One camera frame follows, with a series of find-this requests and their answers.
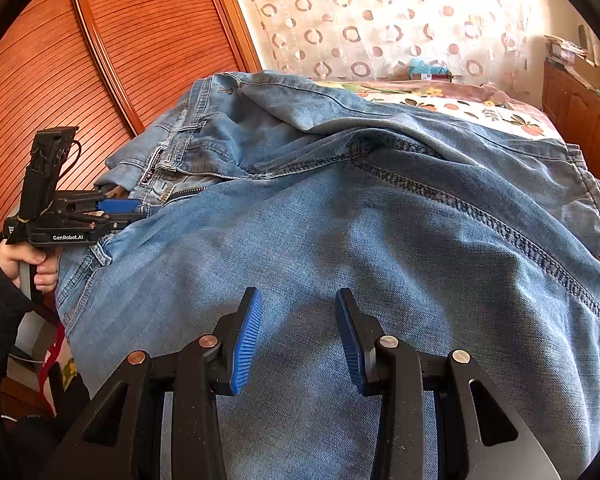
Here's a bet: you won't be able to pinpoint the blue denim jeans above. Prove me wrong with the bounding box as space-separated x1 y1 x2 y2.
55 71 600 480

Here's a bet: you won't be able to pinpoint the person's left hand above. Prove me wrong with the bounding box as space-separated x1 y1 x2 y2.
0 242 59 293

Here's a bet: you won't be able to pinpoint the cardboard box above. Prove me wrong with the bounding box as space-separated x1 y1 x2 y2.
572 52 600 91

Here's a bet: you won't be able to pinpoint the red cloth strip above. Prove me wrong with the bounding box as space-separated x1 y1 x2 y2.
37 325 67 401

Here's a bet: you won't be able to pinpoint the wooden louvered wardrobe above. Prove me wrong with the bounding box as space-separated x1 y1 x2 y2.
0 0 263 251

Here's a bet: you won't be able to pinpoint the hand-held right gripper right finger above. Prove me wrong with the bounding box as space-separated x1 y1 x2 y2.
334 286 563 480

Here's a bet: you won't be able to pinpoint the floral blanket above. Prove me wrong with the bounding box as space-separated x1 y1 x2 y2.
310 77 546 111

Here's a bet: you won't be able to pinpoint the person's left forearm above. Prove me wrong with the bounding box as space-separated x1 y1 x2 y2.
0 252 38 391

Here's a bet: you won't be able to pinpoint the wooden cabinet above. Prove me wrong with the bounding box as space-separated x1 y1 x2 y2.
542 57 600 186

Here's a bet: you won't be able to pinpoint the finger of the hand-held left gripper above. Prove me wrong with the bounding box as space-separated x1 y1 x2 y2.
62 211 148 229
60 191 142 213

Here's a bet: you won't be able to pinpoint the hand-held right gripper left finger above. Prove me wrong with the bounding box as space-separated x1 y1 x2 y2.
37 286 264 480

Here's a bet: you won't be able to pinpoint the small blue-topped box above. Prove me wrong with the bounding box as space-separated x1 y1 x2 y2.
406 57 453 82

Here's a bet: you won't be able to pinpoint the circle-patterned sheer curtain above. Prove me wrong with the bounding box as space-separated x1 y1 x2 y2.
225 0 536 81

